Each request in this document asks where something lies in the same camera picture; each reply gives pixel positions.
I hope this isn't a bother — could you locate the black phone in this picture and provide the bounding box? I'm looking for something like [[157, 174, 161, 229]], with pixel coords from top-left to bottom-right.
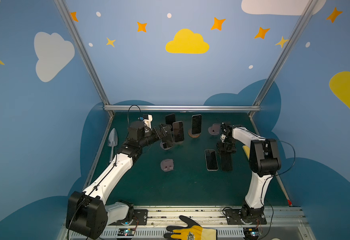
[[165, 114, 176, 126], [220, 153, 233, 172], [191, 115, 202, 135]]

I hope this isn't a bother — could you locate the silver phone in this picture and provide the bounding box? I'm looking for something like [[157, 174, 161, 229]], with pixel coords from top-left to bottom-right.
[[162, 131, 174, 150]]

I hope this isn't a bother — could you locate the grey phone stand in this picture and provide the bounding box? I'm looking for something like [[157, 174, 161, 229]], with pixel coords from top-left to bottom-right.
[[160, 159, 174, 172], [208, 124, 221, 136]]

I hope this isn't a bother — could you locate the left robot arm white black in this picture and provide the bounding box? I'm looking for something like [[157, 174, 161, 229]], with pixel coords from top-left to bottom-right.
[[66, 119, 173, 240]]

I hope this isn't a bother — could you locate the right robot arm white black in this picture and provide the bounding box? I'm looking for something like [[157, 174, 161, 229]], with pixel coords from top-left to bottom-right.
[[217, 123, 281, 222]]

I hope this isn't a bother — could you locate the pink phone middle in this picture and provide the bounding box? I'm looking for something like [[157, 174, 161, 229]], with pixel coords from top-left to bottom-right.
[[173, 121, 184, 143]]

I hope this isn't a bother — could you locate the round wooden phone stand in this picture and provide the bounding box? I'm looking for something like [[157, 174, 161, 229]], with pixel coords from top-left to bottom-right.
[[188, 129, 200, 139]]

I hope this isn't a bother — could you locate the black phone on wooden stand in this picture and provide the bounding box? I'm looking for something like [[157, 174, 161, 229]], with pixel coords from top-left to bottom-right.
[[191, 115, 202, 135]]

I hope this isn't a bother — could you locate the yellow sponge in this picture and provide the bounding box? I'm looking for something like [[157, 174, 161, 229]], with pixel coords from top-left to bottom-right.
[[242, 145, 250, 160]]

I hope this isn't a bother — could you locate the grey garden trowel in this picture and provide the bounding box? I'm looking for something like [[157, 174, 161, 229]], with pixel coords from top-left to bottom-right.
[[108, 128, 118, 163]]

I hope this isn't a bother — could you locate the right green circuit board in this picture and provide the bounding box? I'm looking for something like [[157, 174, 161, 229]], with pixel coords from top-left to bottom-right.
[[243, 228, 260, 240]]

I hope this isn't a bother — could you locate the green circuit board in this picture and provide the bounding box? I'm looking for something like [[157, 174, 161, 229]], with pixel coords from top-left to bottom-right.
[[243, 228, 260, 240], [117, 229, 136, 237]]

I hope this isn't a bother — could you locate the yellow black work glove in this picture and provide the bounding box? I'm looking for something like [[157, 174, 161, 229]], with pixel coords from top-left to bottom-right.
[[164, 215, 217, 240]]

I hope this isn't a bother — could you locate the left green circuit board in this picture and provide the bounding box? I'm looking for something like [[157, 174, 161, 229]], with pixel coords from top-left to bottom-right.
[[117, 229, 136, 237]]

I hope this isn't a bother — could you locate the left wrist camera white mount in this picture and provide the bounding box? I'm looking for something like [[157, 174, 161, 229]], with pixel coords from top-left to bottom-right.
[[142, 114, 153, 130]]

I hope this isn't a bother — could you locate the aluminium frame rear bar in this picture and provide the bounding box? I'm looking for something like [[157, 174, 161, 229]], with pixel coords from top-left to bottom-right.
[[104, 105, 261, 112]]

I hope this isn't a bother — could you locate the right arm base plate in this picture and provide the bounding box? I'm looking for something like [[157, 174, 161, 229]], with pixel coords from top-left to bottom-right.
[[222, 208, 267, 225]]

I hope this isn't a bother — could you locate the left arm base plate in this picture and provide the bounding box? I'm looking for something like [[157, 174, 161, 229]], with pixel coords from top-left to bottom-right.
[[108, 209, 149, 226]]

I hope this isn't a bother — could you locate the aluminium frame right post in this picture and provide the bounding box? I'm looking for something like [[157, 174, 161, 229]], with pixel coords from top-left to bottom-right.
[[252, 0, 319, 111]]

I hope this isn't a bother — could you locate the aluminium frame post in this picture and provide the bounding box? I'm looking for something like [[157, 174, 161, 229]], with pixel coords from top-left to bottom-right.
[[54, 0, 110, 105], [252, 0, 319, 111]]

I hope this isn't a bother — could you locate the aluminium frame left post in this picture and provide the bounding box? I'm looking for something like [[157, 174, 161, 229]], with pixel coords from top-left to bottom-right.
[[54, 0, 110, 105]]

